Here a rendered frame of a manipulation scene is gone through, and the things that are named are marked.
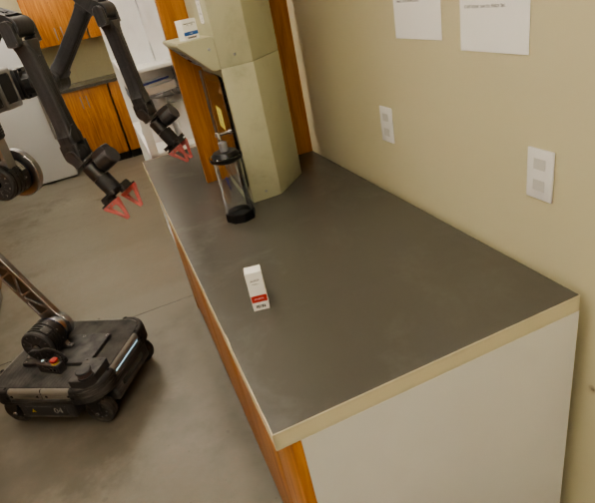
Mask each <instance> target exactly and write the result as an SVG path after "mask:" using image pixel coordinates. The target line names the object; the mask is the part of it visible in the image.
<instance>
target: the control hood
mask: <svg viewBox="0 0 595 503"><path fill-rule="evenodd" d="M163 44H164V45H165V46H166V47H168V48H169V49H171V50H172V51H173V50H174V51H178V52H181V53H183V54H185V55H186V56H188V57H189V58H191V59H192V60H194V61H195V62H197V63H198V64H200V65H201V66H203V68H204V67H205V68H206V69H209V70H212V71H218V70H220V69H221V66H220V62H219V58H218V54H217V50H216V46H215V42H214V38H213V37H212V36H202V35H200V38H197V39H193V40H189V41H182V42H180V40H179V38H175V39H171V40H167V41H163ZM201 66H200V67H201Z"/></svg>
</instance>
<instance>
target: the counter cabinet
mask: <svg viewBox="0 0 595 503"><path fill-rule="evenodd" d="M169 224H170V222H169ZM170 227H171V224H170ZM171 230H172V233H173V236H174V239H175V242H176V245H177V248H178V251H179V253H180V256H181V259H182V262H183V265H184V268H185V271H186V274H187V277H188V280H189V283H190V286H191V289H192V292H193V295H194V298H195V300H196V303H197V306H198V308H200V311H201V313H202V315H203V317H204V320H205V322H206V324H207V327H208V329H209V331H210V334H211V336H212V338H213V341H214V343H215V345H216V348H217V350H218V352H219V355H220V357H221V359H222V362H223V364H224V366H225V368H226V371H227V373H228V375H229V378H230V380H231V382H232V385H233V387H234V389H235V392H236V394H237V396H238V399H239V401H240V403H241V406H242V408H243V410H244V412H245V415H246V417H247V419H248V422H249V424H250V426H251V429H252V431H253V433H254V436H255V438H256V440H257V443H258V445H259V447H260V449H261V451H262V453H263V455H264V458H265V460H266V462H267V465H268V467H269V469H270V472H271V474H272V476H273V479H274V481H275V483H276V486H277V488H278V490H279V493H280V495H281V497H282V499H283V502H284V503H560V496H561V487H562V477H563V467H564V457H565V447H566V438H567V428H568V418H569V408H570V398H571V388H572V379H573V369H574V359H575V349H576V339H577V330H578V320H579V310H578V311H576V312H574V313H572V314H570V315H567V316H565V317H563V318H561V319H559V320H557V321H555V322H552V323H550V324H548V325H546V326H544V327H542V328H540V329H537V330H535V331H533V332H531V333H529V334H527V335H525V336H522V337H520V338H518V339H516V340H514V341H512V342H510V343H507V344H505V345H503V346H501V347H499V348H497V349H495V350H492V351H490V352H488V353H486V354H484V355H482V356H480V357H477V358H475V359H473V360H471V361H469V362H467V363H465V364H462V365H460V366H458V367H456V368H454V369H452V370H449V371H447V372H445V373H443V374H441V375H439V376H437V377H434V378H432V379H430V380H428V381H426V382H424V383H422V384H419V385H417V386H415V387H413V388H411V389H409V390H407V391H404V392H402V393H400V394H398V395H396V396H394V397H392V398H389V399H387V400H385V401H383V402H381V403H379V404H377V405H374V406H372V407H370V408H368V409H366V410H365V411H363V412H360V413H358V414H356V415H354V416H352V417H350V418H348V419H345V420H343V421H341V422H339V423H337V424H335V425H332V426H330V427H328V428H326V429H324V430H322V431H320V432H317V433H315V434H313V435H311V436H309V437H307V438H305V439H302V440H300V441H298V442H296V443H294V444H292V445H290V446H287V447H285V448H283V449H281V450H279V451H276V449H275V447H274V445H273V443H272V441H271V438H270V436H269V434H268V432H267V430H266V428H265V426H264V423H263V421H262V419H261V417H260V415H259V413H258V411H257V408H256V406H255V404H254V402H253V400H252V398H251V396H250V393H249V391H248V389H247V387H246V385H245V383H244V381H243V379H242V376H241V374H240V372H239V370H238V368H237V366H236V364H235V361H234V359H233V357H232V355H231V353H230V351H229V349H228V346H227V344H226V342H225V340H224V338H223V336H222V334H221V331H220V329H219V327H218V325H217V323H216V321H215V319H214V316H213V314H212V312H211V310H210V308H209V306H208V304H207V301H206V299H205V297H204V295H203V293H202V291H201V289H200V287H199V284H198V282H197V280H196V278H195V276H194V274H193V272H192V269H191V267H190V265H189V263H188V261H187V259H186V257H185V254H184V252H183V250H182V248H181V246H180V244H179V242H178V239H177V237H176V235H175V233H174V231H173V229H172V227H171Z"/></svg>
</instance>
